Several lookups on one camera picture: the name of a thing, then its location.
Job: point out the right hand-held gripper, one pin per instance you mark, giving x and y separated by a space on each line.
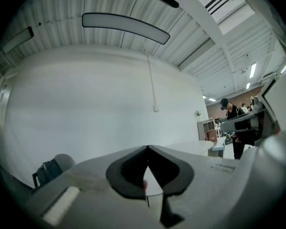
270 108

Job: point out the black head-mounted camera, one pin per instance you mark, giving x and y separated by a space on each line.
168 0

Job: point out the grey door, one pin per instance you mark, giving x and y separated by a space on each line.
0 118

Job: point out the dark blue backpack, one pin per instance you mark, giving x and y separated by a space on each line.
48 173

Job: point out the long ceiling lamp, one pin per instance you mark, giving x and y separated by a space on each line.
124 26
16 40

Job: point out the grey shelf unit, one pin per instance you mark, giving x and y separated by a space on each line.
201 130

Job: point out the small green plant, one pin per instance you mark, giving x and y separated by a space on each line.
198 113

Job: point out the white wall conduit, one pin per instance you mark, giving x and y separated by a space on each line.
152 80

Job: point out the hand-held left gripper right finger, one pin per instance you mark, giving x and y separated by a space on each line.
205 182

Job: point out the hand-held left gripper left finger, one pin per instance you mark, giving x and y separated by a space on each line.
90 182

